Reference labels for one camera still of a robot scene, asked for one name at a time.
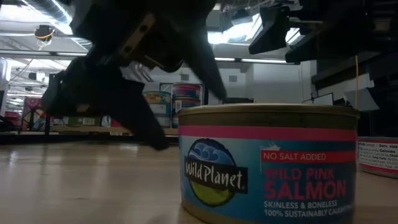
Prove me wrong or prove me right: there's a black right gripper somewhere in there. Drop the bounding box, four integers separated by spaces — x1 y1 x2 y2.
248 0 377 63

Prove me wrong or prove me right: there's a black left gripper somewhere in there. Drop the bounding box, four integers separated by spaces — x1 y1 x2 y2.
71 14 228 102

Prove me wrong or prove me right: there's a teal tuna can silver lid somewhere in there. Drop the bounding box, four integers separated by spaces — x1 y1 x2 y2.
155 115 172 129
149 103 172 116

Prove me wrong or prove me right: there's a yellow-print tuna can silver lid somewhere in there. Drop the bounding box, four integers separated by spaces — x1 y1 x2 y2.
142 90 172 105

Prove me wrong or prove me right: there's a pink salmon can gold lid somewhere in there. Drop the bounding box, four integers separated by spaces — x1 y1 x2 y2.
171 82 203 98
171 96 203 113
176 103 361 224

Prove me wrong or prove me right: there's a green rectangular fish tin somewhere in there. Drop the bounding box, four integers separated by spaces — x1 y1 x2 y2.
52 116 102 127

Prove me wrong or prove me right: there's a red can silver lid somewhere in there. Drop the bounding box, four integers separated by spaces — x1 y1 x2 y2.
356 136 398 180

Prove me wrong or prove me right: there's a wooden shelf board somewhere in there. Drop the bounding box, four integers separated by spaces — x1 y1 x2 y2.
50 125 180 136

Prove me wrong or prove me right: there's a white framed board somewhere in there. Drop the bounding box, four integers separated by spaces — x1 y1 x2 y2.
303 92 335 106

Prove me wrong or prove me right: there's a grey panel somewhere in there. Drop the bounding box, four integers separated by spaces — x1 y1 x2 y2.
343 88 381 112

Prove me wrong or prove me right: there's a ceiling light strip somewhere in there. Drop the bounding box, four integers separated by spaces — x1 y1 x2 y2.
0 49 292 65

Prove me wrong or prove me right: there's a white pillar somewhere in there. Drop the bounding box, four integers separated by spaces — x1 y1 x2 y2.
0 58 12 116

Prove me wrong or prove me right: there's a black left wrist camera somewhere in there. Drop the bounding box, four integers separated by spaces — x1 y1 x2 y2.
42 58 105 121

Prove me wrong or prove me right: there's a black ceiling cable reel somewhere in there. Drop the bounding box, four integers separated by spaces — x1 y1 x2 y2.
33 24 56 43

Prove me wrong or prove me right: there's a silver ventilation duct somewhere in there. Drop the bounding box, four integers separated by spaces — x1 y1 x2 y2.
24 0 72 24

